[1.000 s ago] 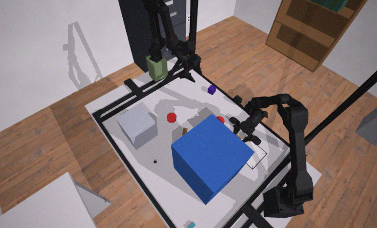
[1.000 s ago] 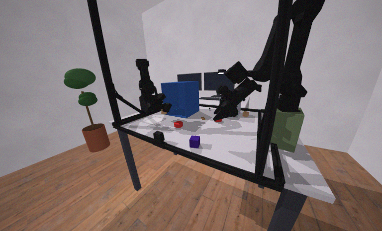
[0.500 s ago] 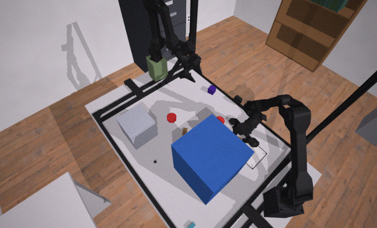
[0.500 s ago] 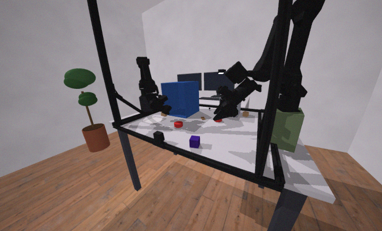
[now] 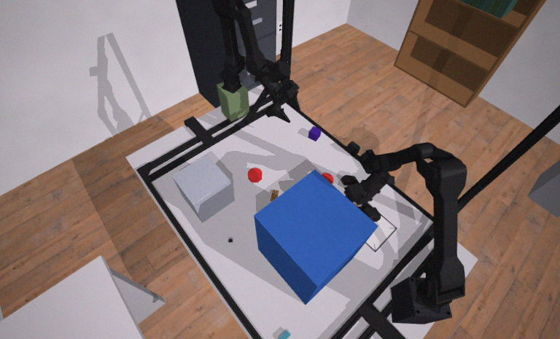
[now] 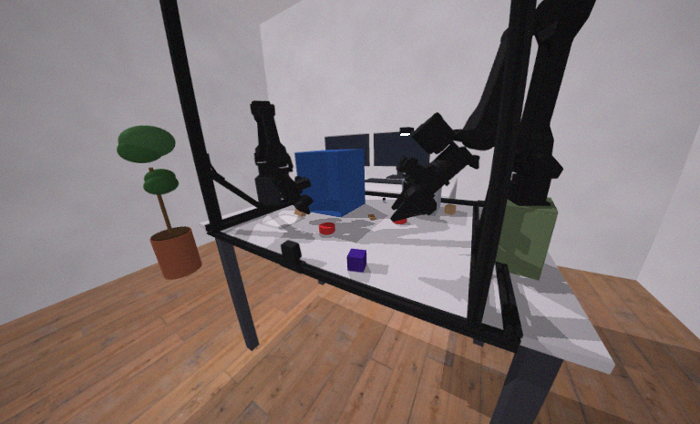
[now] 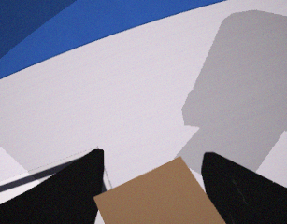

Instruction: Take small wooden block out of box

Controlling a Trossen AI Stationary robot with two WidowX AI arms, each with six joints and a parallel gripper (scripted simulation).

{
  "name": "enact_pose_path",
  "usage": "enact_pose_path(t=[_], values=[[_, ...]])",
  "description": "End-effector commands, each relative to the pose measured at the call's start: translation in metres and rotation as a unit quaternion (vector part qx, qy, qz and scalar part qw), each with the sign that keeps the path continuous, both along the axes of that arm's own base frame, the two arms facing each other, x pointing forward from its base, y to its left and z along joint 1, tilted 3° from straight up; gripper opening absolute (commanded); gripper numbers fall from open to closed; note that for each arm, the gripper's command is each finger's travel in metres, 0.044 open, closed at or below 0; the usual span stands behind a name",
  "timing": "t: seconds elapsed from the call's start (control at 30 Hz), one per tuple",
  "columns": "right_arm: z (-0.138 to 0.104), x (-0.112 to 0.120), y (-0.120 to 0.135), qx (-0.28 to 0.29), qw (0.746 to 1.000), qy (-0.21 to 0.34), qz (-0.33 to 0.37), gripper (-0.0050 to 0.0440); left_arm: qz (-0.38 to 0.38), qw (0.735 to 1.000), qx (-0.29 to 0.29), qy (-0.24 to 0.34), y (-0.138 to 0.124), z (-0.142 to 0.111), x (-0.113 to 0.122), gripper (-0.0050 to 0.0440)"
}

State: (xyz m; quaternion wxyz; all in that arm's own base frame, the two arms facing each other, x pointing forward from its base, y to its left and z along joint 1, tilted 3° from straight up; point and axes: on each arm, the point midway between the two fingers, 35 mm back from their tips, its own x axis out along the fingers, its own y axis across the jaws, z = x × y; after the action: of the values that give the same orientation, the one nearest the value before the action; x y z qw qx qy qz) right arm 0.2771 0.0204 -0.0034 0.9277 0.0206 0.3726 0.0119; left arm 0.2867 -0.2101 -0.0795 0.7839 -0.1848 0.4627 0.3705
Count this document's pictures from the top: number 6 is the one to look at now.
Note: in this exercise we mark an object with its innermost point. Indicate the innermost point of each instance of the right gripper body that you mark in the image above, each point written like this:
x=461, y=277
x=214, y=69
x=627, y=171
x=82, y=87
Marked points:
x=423, y=194

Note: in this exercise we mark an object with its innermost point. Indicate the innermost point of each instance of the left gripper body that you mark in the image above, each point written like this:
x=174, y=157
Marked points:
x=301, y=203

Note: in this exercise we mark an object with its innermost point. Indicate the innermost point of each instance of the large blue box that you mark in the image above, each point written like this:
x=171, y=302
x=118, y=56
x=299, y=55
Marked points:
x=337, y=180

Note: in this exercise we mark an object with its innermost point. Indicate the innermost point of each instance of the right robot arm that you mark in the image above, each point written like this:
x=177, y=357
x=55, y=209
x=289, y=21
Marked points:
x=557, y=23

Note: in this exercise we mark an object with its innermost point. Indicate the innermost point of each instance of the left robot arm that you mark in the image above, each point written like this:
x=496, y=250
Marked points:
x=276, y=154

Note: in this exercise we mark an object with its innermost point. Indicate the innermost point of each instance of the purple cube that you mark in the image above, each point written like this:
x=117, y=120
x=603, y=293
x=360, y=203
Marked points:
x=356, y=260

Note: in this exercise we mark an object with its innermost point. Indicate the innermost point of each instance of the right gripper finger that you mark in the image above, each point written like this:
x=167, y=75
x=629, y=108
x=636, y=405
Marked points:
x=407, y=209
x=400, y=198

